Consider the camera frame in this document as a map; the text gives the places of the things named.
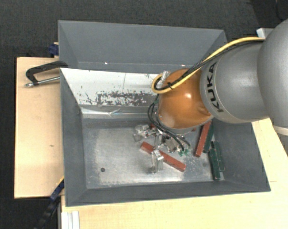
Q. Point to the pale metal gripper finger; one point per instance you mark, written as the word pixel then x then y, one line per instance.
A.
pixel 157 160
pixel 143 130

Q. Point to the red-brown flat block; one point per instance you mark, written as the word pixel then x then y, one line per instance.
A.
pixel 201 141
pixel 173 162

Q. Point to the grey metal bin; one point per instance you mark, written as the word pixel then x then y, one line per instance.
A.
pixel 125 166

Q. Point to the dark green flat block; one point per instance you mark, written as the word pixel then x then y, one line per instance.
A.
pixel 209 138
pixel 221 157
pixel 215 169

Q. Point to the pale cardboard board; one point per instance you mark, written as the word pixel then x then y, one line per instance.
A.
pixel 36 132

